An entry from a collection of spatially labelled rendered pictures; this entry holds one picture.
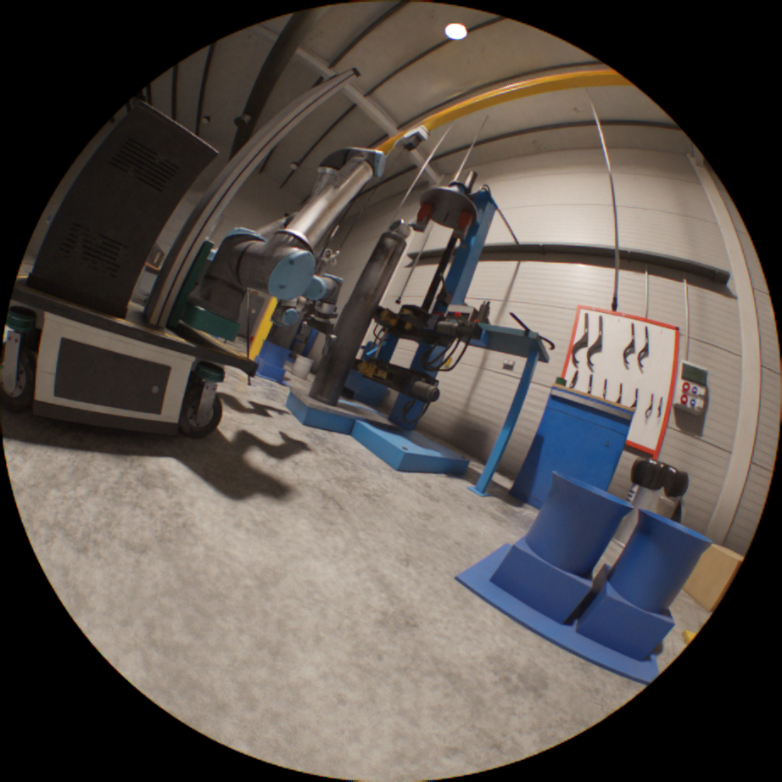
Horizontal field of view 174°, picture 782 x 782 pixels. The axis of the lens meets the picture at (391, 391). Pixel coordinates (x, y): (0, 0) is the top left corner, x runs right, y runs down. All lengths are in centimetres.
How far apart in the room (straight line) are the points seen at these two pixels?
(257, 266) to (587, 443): 210
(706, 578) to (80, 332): 262
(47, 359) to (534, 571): 129
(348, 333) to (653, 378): 324
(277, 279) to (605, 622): 124
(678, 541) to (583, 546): 27
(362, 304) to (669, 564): 192
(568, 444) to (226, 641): 206
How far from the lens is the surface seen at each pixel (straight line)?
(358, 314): 174
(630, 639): 90
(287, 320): 144
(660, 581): 83
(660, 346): 364
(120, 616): 48
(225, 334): 82
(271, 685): 44
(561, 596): 80
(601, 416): 209
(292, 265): 70
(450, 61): 731
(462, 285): 253
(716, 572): 194
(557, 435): 208
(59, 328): 75
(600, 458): 205
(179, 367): 77
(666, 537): 80
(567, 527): 75
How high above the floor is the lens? 41
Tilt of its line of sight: 1 degrees down
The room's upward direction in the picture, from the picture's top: 22 degrees clockwise
